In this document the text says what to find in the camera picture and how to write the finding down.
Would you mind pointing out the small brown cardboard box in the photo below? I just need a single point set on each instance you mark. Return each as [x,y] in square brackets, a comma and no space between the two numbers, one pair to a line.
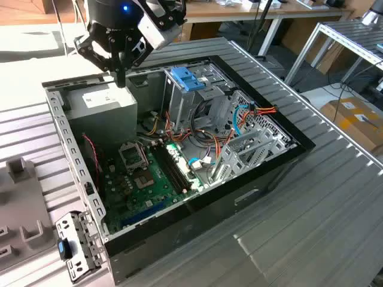
[203,31]

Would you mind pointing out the black open PC case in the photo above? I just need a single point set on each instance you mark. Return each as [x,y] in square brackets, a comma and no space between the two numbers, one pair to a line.
[209,215]

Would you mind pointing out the blue expansion slot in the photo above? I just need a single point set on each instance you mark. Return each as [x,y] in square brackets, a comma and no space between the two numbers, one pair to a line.
[143,214]

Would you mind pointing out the cardboard box white labels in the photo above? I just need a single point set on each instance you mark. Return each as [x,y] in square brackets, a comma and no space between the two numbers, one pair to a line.
[353,128]

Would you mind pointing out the long wooden desk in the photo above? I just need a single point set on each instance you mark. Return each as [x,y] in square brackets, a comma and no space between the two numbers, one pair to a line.
[227,10]

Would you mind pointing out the grey metal drive cage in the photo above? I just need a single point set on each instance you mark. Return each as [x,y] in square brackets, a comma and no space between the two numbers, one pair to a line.
[185,104]

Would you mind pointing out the black blue latch tab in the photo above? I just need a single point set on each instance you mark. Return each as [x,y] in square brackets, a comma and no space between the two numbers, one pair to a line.
[61,248]

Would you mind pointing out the green motherboard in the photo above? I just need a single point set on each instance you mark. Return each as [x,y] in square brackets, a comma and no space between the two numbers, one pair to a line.
[161,191]

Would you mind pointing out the metal card retainer bracket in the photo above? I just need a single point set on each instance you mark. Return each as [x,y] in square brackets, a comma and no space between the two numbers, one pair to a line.
[76,230]

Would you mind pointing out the black RAM slot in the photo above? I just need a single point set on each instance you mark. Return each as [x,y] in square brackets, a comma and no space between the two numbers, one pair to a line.
[173,167]
[169,167]
[177,167]
[165,167]

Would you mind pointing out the CPU socket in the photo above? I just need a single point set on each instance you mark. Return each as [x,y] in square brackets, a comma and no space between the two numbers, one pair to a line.
[143,179]

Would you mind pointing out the blue plastic drive latch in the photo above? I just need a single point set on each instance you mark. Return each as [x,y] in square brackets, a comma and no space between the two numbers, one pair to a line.
[184,78]

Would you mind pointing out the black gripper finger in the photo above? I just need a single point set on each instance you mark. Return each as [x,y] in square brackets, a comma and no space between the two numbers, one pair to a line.
[95,55]
[134,51]

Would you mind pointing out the grey power supply unit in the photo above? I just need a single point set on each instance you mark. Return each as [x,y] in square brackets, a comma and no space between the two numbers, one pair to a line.
[101,119]

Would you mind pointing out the grey metal disk bay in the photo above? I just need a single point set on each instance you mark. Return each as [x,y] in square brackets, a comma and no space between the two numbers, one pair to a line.
[232,166]

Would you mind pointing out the grey parts rack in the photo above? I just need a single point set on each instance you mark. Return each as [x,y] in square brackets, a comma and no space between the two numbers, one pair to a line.
[21,203]

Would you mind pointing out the large brown cardboard box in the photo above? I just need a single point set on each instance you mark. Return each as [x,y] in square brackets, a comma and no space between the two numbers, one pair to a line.
[302,39]

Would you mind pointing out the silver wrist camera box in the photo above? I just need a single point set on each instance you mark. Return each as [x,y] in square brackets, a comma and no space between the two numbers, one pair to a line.
[155,33]

